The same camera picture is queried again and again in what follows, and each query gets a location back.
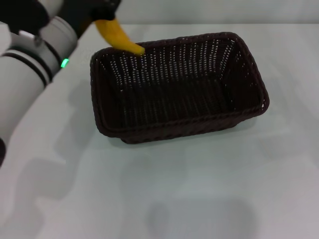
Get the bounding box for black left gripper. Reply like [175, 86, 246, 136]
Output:
[58, 0, 123, 38]

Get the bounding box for yellow banana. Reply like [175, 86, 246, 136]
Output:
[95, 18, 146, 56]

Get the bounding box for dark brown woven basket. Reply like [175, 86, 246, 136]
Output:
[89, 31, 271, 145]

